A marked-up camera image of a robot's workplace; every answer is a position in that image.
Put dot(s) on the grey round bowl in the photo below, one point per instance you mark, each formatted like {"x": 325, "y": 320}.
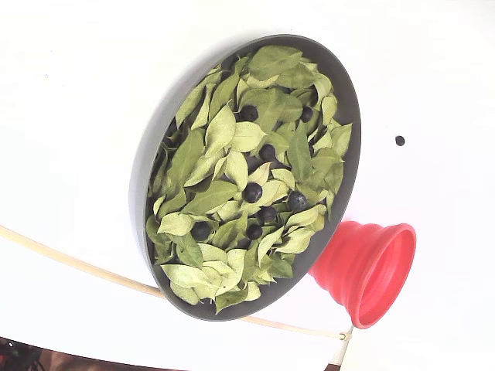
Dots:
{"x": 347, "y": 96}

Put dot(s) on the red collapsible cup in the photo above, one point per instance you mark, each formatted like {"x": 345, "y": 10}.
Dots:
{"x": 359, "y": 263}

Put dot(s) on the large dark green leaf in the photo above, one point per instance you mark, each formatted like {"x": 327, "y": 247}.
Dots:
{"x": 299, "y": 154}

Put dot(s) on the green leaf pile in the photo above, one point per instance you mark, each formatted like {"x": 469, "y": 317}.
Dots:
{"x": 220, "y": 131}

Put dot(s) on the long beige rod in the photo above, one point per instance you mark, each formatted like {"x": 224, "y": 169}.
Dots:
{"x": 149, "y": 290}

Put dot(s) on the small black table mark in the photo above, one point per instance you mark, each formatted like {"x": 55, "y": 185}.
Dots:
{"x": 400, "y": 140}

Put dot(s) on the short beige rod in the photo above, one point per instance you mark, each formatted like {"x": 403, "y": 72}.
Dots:
{"x": 345, "y": 349}

